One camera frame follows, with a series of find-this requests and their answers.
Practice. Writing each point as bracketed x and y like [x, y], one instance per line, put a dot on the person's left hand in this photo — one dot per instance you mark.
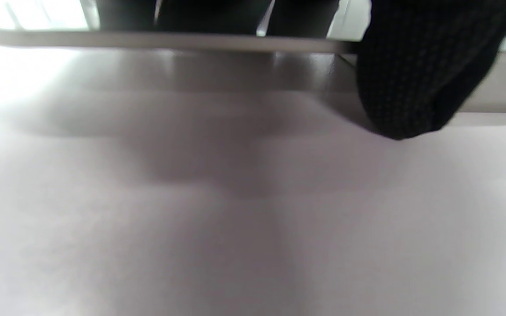
[411, 66]

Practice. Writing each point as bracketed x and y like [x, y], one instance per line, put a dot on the silver metal sliding box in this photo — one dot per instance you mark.
[147, 40]

